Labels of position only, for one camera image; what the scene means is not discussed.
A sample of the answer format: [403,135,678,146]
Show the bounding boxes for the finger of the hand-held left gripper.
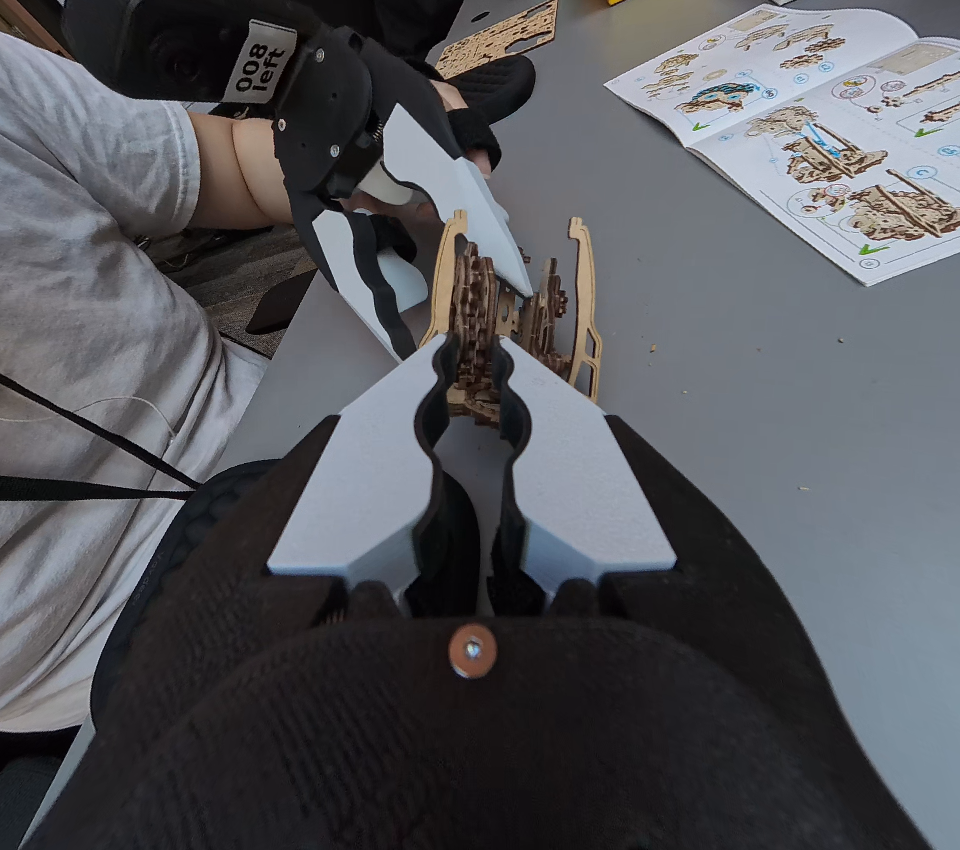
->
[381,102,537,301]
[309,212,419,365]

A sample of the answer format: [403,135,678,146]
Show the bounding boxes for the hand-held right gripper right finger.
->
[491,337,678,607]

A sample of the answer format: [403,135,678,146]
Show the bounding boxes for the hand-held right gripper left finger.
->
[266,332,462,617]

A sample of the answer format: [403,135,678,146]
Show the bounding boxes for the wooden gear model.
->
[418,211,605,429]

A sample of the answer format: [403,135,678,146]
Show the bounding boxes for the person's left forearm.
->
[187,111,297,236]

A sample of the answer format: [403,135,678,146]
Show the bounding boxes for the laser-cut wooden parts sheet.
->
[435,0,560,80]

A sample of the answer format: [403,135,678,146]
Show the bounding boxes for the person's left hand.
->
[433,79,502,181]

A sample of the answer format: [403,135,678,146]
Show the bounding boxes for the black wrist rest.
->
[423,55,537,125]
[90,460,481,723]

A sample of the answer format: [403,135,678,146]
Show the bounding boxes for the operator in grey shirt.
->
[0,32,271,731]

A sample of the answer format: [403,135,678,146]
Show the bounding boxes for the illustrated instruction booklet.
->
[603,4,960,287]

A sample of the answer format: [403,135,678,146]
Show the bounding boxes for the person's dark trousers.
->
[0,724,95,850]

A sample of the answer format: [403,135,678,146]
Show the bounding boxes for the black shoulder strap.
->
[0,373,204,502]

